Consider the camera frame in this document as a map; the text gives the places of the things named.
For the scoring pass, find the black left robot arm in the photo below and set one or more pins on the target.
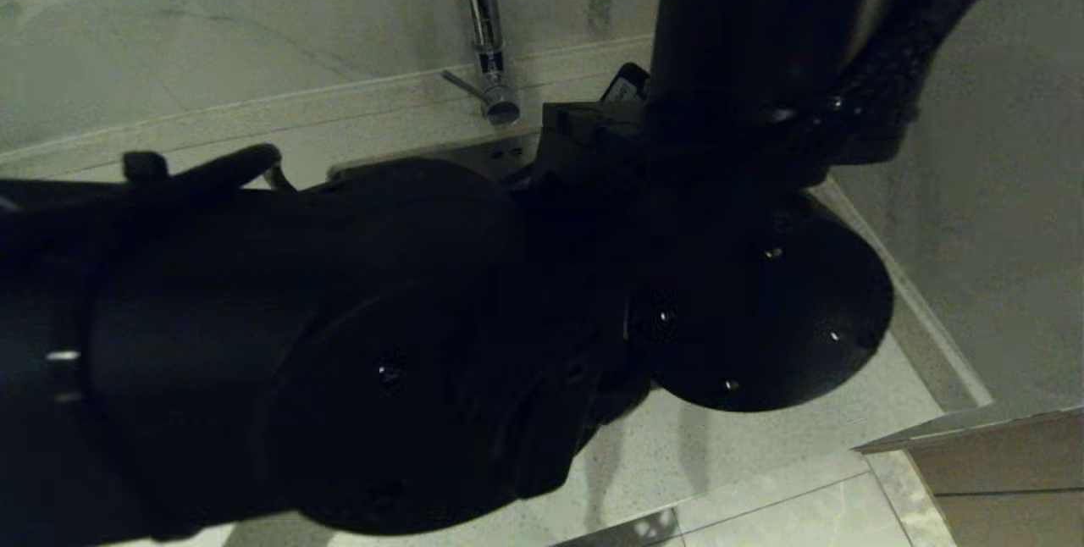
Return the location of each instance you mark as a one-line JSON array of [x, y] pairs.
[[254, 318]]

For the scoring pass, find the stainless steel sink basin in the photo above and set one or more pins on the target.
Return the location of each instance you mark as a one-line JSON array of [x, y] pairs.
[[457, 157]]

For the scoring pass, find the chrome faucet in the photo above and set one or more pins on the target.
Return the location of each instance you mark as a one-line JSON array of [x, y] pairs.
[[487, 13]]

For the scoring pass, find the beige wooden cabinet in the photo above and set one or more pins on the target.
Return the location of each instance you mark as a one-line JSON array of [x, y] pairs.
[[1008, 471]]

